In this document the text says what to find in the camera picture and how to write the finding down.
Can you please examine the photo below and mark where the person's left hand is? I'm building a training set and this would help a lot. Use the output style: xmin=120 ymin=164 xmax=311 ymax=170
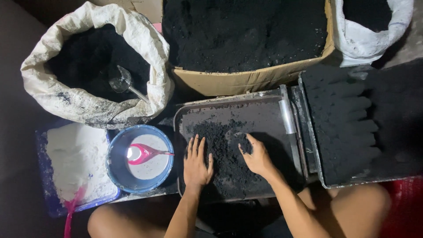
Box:
xmin=183 ymin=134 xmax=215 ymax=188

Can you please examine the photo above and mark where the person's right hand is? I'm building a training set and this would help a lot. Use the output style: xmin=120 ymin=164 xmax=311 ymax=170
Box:
xmin=238 ymin=133 xmax=277 ymax=179

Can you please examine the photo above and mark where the heap of black powder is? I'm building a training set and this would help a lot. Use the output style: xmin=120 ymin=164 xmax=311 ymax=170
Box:
xmin=189 ymin=120 xmax=269 ymax=199

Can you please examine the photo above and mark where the dark metal work tray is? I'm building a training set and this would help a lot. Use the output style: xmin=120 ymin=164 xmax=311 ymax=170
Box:
xmin=173 ymin=89 xmax=308 ymax=203

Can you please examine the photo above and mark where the pink spoon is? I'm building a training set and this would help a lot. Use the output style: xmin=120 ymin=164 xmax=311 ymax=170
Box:
xmin=127 ymin=143 xmax=175 ymax=166

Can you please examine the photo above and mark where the blue bowl of white liquid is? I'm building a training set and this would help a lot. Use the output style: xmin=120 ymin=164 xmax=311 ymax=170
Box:
xmin=105 ymin=125 xmax=175 ymax=194

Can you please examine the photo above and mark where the person's left leg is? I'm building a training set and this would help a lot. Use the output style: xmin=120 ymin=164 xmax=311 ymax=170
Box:
xmin=87 ymin=202 xmax=174 ymax=238

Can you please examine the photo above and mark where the person's leg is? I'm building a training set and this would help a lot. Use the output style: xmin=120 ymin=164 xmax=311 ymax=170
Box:
xmin=87 ymin=202 xmax=174 ymax=238
xmin=297 ymin=183 xmax=392 ymax=238

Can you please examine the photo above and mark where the metal tray of black pieces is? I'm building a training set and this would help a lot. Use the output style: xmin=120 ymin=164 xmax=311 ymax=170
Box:
xmin=298 ymin=59 xmax=423 ymax=190

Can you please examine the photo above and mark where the person's right leg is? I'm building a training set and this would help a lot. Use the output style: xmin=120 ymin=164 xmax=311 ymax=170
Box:
xmin=297 ymin=183 xmax=392 ymax=238

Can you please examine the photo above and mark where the metal scoop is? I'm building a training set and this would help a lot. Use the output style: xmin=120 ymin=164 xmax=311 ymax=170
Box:
xmin=109 ymin=65 xmax=151 ymax=104

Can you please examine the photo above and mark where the blue tray of white powder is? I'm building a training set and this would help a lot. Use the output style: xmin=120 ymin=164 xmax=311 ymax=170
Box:
xmin=36 ymin=122 xmax=121 ymax=218

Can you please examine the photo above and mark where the cardboard box of black powder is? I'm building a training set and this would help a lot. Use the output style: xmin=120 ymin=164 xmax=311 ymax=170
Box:
xmin=161 ymin=0 xmax=336 ymax=97

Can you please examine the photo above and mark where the pink plastic scoop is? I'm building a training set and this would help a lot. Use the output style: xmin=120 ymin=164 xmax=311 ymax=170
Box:
xmin=63 ymin=186 xmax=87 ymax=238

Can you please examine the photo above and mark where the red plastic crate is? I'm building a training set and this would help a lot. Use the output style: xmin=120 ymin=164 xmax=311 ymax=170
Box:
xmin=379 ymin=177 xmax=423 ymax=238

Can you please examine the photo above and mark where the large white sack of powder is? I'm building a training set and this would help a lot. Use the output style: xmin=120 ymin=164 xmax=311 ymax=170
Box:
xmin=20 ymin=1 xmax=172 ymax=130

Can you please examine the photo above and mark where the small white sack of powder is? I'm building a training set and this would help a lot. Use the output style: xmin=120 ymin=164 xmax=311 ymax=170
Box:
xmin=334 ymin=0 xmax=414 ymax=65

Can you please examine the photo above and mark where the metal knife with silver handle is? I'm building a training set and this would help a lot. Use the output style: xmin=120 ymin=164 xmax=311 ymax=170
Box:
xmin=278 ymin=84 xmax=304 ymax=176

